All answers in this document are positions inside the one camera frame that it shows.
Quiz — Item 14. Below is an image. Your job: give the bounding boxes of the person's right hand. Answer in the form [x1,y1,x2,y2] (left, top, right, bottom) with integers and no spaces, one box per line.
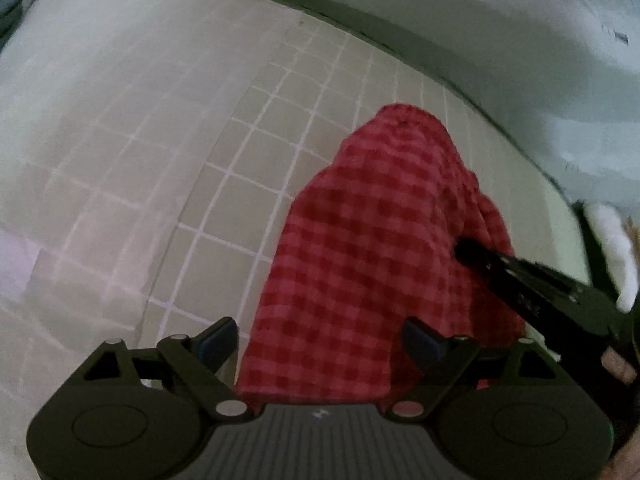
[600,346,640,387]

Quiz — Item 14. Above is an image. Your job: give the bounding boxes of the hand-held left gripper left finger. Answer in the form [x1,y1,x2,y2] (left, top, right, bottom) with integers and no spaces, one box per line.
[65,316,256,423]

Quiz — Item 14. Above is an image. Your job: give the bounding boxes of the white fluffy cloth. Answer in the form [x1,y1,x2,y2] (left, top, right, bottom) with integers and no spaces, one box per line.
[582,202,639,314]

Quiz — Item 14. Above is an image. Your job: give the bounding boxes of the carrot printed bed sheet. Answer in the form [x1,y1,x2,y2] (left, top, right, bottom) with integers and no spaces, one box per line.
[75,0,640,213]

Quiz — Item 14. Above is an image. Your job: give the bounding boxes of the red checked cloth garment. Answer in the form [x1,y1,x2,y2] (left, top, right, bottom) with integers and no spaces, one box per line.
[235,103,531,407]

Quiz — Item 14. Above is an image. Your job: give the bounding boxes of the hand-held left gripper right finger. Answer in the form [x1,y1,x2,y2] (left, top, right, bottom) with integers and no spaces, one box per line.
[385,317,576,421]

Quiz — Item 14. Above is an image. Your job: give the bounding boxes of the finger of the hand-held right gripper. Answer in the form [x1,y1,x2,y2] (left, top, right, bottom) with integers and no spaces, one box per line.
[455,237,587,295]

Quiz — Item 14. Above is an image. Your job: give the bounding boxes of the green gridded mat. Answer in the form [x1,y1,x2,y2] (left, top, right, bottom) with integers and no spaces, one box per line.
[0,0,601,411]

